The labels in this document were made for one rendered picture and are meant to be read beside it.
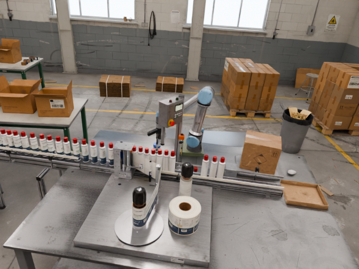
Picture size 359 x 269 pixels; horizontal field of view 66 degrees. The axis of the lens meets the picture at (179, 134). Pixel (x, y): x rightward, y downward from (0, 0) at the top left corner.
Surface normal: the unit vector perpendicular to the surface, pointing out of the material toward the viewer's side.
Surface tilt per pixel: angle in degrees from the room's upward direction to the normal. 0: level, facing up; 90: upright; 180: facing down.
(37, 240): 0
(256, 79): 90
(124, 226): 0
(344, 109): 90
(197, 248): 0
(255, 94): 92
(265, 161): 90
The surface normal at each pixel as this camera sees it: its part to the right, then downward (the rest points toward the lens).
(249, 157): -0.29, 0.44
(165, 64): 0.03, 0.48
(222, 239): 0.07, -0.88
